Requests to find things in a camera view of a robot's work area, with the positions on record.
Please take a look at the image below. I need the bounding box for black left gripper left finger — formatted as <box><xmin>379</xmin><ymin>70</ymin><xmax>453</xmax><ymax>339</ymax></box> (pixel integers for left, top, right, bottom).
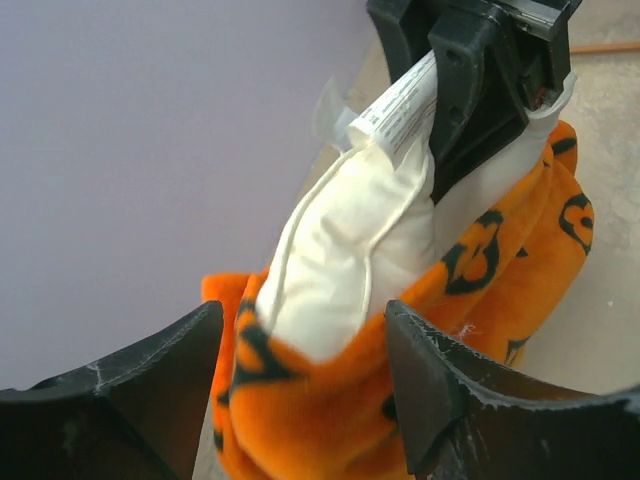
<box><xmin>1</xmin><ymin>301</ymin><xmax>223</xmax><ymax>479</ymax></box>

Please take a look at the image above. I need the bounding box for orange wooden tiered rack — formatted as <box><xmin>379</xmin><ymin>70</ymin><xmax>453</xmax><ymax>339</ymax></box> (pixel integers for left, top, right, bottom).
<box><xmin>570</xmin><ymin>41</ymin><xmax>640</xmax><ymax>55</ymax></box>

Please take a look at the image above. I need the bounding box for orange patterned pillowcase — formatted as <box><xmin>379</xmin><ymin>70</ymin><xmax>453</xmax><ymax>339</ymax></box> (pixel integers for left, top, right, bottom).
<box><xmin>203</xmin><ymin>123</ymin><xmax>594</xmax><ymax>479</ymax></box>

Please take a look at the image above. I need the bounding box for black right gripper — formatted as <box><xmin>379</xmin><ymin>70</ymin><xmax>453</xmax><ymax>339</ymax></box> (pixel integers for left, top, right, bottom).
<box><xmin>367</xmin><ymin>0</ymin><xmax>580</xmax><ymax>202</ymax></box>

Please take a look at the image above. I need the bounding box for white pillow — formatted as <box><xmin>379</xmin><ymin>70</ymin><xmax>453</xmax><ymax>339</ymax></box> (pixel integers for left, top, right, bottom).
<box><xmin>257</xmin><ymin>54</ymin><xmax>575</xmax><ymax>362</ymax></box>

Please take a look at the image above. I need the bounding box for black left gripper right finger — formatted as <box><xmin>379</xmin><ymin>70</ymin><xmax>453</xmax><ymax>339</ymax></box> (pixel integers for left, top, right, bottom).
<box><xmin>385</xmin><ymin>300</ymin><xmax>639</xmax><ymax>479</ymax></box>

